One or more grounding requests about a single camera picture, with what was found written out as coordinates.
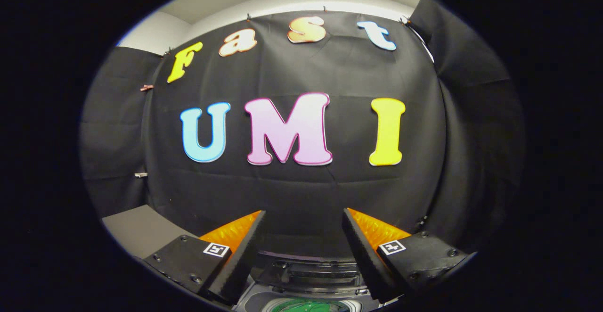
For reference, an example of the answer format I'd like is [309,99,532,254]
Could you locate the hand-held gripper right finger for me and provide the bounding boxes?
[342,207,472,304]

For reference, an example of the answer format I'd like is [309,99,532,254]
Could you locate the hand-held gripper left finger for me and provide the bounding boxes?
[144,210,267,306]

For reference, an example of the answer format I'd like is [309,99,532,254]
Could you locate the small grey washing machine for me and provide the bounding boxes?
[233,251,380,312]

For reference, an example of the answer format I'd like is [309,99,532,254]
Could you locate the green polo shirt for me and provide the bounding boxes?
[272,299,348,312]

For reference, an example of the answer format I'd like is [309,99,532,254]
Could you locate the black backdrop cloth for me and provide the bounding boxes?
[79,0,526,262]

